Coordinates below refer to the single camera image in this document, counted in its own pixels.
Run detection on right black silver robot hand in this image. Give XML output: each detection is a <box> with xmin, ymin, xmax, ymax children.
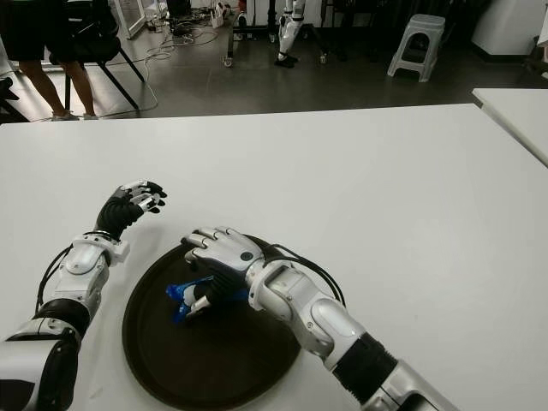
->
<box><xmin>180</xmin><ymin>226</ymin><xmax>266</xmax><ymax>320</ymax></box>

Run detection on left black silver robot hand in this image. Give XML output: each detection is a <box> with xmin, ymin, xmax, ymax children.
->
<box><xmin>94</xmin><ymin>179</ymin><xmax>168</xmax><ymax>241</ymax></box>

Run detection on blue Oreo cookie packet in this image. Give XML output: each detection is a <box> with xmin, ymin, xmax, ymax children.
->
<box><xmin>165</xmin><ymin>276</ymin><xmax>249</xmax><ymax>326</ymax></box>

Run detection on round dark brown tray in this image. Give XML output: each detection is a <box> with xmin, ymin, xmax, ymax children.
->
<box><xmin>122</xmin><ymin>243</ymin><xmax>303</xmax><ymax>410</ymax></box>

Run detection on clear floor mat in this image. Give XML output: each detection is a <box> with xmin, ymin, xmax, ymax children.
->
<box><xmin>25</xmin><ymin>63</ymin><xmax>159</xmax><ymax>121</ymax></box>

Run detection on black chair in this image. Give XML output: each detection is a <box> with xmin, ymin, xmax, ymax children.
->
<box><xmin>46</xmin><ymin>0</ymin><xmax>146</xmax><ymax>110</ymax></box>
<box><xmin>0</xmin><ymin>76</ymin><xmax>21</xmax><ymax>123</ymax></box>

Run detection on person in black shorts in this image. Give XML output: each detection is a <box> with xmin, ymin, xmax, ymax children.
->
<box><xmin>0</xmin><ymin>0</ymin><xmax>119</xmax><ymax>122</ymax></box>

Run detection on white bag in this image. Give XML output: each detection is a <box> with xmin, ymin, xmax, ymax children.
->
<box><xmin>209</xmin><ymin>2</ymin><xmax>230</xmax><ymax>29</ymax></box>

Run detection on white plastic stool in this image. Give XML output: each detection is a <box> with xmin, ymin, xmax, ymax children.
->
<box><xmin>386</xmin><ymin>13</ymin><xmax>446</xmax><ymax>83</ymax></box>

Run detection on white side table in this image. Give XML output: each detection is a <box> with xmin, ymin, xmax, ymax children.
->
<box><xmin>470</xmin><ymin>87</ymin><xmax>548</xmax><ymax>168</ymax></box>

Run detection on white cabinet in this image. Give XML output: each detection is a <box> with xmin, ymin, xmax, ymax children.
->
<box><xmin>470</xmin><ymin>0</ymin><xmax>548</xmax><ymax>57</ymax></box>

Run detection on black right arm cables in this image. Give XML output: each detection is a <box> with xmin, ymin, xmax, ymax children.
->
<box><xmin>243</xmin><ymin>233</ymin><xmax>346</xmax><ymax>307</ymax></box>

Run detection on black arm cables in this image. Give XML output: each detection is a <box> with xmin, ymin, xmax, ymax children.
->
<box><xmin>243</xmin><ymin>233</ymin><xmax>346</xmax><ymax>307</ymax></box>
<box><xmin>33</xmin><ymin>243</ymin><xmax>74</xmax><ymax>318</ymax></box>

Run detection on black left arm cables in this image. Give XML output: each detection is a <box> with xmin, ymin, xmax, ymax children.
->
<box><xmin>33</xmin><ymin>243</ymin><xmax>74</xmax><ymax>318</ymax></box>

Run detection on black wheeled gantry frame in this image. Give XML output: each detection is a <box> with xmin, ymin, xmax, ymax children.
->
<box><xmin>220</xmin><ymin>0</ymin><xmax>339</xmax><ymax>68</ymax></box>

